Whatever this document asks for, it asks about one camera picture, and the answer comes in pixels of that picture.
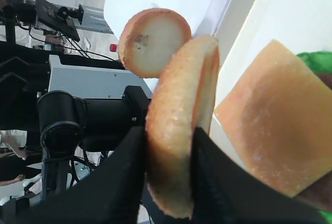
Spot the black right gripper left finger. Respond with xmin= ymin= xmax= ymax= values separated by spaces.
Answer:
xmin=3 ymin=127 xmax=145 ymax=223

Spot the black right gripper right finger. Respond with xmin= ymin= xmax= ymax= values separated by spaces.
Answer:
xmin=190 ymin=128 xmax=327 ymax=223

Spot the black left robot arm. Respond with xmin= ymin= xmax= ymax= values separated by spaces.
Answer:
xmin=3 ymin=86 xmax=150 ymax=223

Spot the orange cheese slice on burger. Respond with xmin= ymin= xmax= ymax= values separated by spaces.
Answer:
xmin=215 ymin=40 xmax=331 ymax=197

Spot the green lettuce leaf on tray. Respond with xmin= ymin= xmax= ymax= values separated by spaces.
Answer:
xmin=297 ymin=51 xmax=331 ymax=81

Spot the grey equipment cabinet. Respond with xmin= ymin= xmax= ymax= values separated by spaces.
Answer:
xmin=48 ymin=55 xmax=153 ymax=99

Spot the bottom bun slice left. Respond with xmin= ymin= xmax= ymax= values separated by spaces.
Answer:
xmin=118 ymin=8 xmax=192 ymax=78

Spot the black monitor on stand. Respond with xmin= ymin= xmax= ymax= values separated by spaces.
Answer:
xmin=35 ymin=0 xmax=84 ymax=41

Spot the cream rectangular metal tray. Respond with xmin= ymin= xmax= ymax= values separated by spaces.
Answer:
xmin=216 ymin=0 xmax=331 ymax=104

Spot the left clear plastic rail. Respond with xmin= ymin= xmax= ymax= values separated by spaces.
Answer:
xmin=192 ymin=0 xmax=231 ymax=37

